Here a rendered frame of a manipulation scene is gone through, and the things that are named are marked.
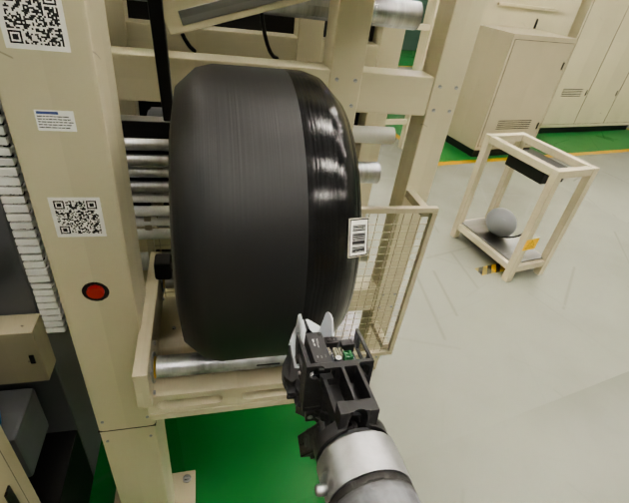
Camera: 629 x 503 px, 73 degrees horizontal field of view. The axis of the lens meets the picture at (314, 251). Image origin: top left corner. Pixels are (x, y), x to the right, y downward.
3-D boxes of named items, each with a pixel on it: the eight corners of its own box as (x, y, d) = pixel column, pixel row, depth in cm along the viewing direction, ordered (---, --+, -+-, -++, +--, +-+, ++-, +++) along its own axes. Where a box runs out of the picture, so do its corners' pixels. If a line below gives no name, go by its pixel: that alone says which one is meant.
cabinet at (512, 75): (471, 158, 470) (515, 33, 400) (441, 139, 511) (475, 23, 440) (529, 154, 505) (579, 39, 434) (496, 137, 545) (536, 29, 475)
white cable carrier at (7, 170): (46, 333, 83) (-43, 77, 55) (53, 315, 86) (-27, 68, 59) (71, 331, 84) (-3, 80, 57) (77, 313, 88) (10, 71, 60)
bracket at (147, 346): (137, 409, 83) (131, 376, 77) (154, 280, 114) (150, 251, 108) (155, 407, 83) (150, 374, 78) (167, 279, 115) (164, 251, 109)
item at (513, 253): (505, 282, 281) (559, 172, 235) (449, 235, 324) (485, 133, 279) (542, 274, 294) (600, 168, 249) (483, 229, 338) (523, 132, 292)
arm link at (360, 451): (402, 516, 38) (314, 533, 36) (383, 469, 42) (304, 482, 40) (420, 462, 34) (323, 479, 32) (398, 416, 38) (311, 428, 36)
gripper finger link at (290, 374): (314, 341, 53) (331, 393, 46) (313, 351, 54) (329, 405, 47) (277, 344, 52) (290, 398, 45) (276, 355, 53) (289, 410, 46)
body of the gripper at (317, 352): (358, 323, 48) (402, 408, 37) (348, 379, 52) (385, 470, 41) (292, 328, 46) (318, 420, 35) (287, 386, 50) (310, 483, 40)
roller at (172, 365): (153, 367, 88) (151, 384, 84) (151, 351, 86) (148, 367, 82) (314, 352, 97) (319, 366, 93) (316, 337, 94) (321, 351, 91)
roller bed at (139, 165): (107, 244, 116) (87, 140, 100) (115, 217, 128) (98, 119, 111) (182, 242, 121) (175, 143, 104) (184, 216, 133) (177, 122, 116)
